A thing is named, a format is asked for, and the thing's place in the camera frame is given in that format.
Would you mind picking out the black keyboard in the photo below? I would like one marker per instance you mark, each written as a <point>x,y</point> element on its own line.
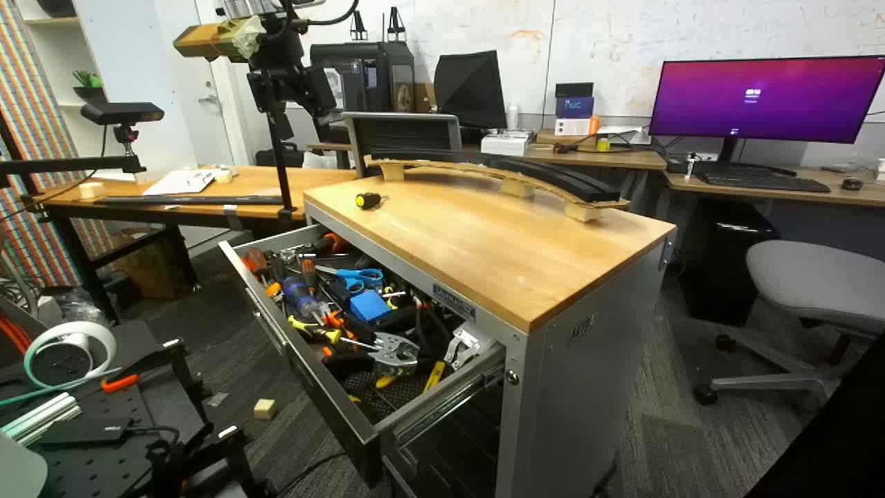
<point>736,174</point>

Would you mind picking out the wooden office desk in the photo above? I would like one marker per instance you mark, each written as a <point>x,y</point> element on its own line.
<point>841,188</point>

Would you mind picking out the grey metal drawer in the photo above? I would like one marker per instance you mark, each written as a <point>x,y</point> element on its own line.
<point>429,429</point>

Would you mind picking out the grey cabinet with wooden top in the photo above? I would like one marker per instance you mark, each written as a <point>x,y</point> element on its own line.
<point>571,302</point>

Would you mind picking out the blue tool in drawer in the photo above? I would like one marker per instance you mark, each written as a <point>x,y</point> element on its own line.
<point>369,306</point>

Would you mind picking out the curved wooden bow piece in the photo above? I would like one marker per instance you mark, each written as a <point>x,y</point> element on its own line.
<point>579,196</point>

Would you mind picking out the black camera on tripod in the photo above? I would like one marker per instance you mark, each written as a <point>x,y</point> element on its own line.
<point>271,50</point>

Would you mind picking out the widescreen monitor purple screen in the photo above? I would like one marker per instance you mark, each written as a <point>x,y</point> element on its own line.
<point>767,98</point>

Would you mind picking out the grey office chair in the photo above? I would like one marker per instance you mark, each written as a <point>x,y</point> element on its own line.
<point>819,286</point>

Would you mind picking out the long wooden workbench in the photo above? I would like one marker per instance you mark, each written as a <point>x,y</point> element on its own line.
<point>254,196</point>

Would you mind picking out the black computer tower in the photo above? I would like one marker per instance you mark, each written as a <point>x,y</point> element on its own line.
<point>715,274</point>

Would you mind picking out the small wooden cube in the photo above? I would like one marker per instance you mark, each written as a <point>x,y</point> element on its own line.
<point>264,408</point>

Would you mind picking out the black monitor back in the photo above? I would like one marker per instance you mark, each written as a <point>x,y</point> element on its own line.
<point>467,87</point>

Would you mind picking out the silver pliers in drawer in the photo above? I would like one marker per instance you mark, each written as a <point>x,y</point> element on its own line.
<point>391,350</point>

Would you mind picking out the small yellow black screwdriver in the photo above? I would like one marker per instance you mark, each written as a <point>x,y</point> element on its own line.
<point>369,201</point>

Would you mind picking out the white tape roll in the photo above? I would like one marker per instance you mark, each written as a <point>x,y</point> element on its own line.
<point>68,356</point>

